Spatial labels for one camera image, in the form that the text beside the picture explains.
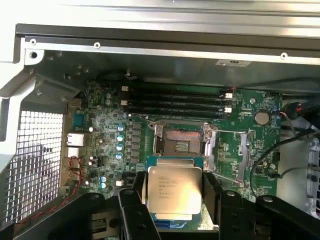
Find CPU socket with gold pins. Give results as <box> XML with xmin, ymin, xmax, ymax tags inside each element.
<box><xmin>148</xmin><ymin>121</ymin><xmax>210</xmax><ymax>158</ymax></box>

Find silver socket cover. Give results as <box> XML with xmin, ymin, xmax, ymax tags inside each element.
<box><xmin>203</xmin><ymin>122</ymin><xmax>219</xmax><ymax>174</ymax></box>

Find green motherboard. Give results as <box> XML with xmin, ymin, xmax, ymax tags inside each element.
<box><xmin>66</xmin><ymin>80</ymin><xmax>285</xmax><ymax>232</ymax></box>

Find thin metal locking lever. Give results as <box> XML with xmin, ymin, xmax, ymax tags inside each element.
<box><xmin>212</xmin><ymin>129</ymin><xmax>251</xmax><ymax>134</ymax></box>

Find silver ethernet port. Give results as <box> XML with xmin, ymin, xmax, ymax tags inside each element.
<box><xmin>66</xmin><ymin>133</ymin><xmax>85</xmax><ymax>146</ymax></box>

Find black RAM slot white clips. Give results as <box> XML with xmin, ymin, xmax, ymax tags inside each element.
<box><xmin>121</xmin><ymin>85</ymin><xmax>234</xmax><ymax>100</ymax></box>
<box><xmin>120</xmin><ymin>99</ymin><xmax>233</xmax><ymax>114</ymax></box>

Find blue VGA port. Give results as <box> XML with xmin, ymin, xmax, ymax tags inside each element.
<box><xmin>73</xmin><ymin>111</ymin><xmax>89</xmax><ymax>131</ymax></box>

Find silver coin cell battery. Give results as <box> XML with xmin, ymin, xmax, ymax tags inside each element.
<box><xmin>254</xmin><ymin>110</ymin><xmax>271</xmax><ymax>126</ymax></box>

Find black connector with red mark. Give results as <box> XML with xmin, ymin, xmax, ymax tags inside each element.
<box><xmin>283</xmin><ymin>101</ymin><xmax>320</xmax><ymax>120</ymax></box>

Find grey metal PC case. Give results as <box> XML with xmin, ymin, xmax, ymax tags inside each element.
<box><xmin>0</xmin><ymin>23</ymin><xmax>320</xmax><ymax>240</ymax></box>

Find white label sticker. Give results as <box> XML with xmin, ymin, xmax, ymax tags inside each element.
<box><xmin>215</xmin><ymin>59</ymin><xmax>252</xmax><ymax>68</ymax></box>

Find thin red wire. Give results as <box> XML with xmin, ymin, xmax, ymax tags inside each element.
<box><xmin>19</xmin><ymin>155</ymin><xmax>84</xmax><ymax>226</ymax></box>

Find long black looped wire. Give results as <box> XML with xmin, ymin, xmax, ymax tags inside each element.
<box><xmin>249</xmin><ymin>128</ymin><xmax>320</xmax><ymax>202</ymax></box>

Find grey wire with black plug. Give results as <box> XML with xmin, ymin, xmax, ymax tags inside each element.
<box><xmin>268</xmin><ymin>165</ymin><xmax>320</xmax><ymax>179</ymax></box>

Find black wire with red strand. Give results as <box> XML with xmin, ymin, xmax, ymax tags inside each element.
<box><xmin>221</xmin><ymin>76</ymin><xmax>320</xmax><ymax>91</ymax></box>

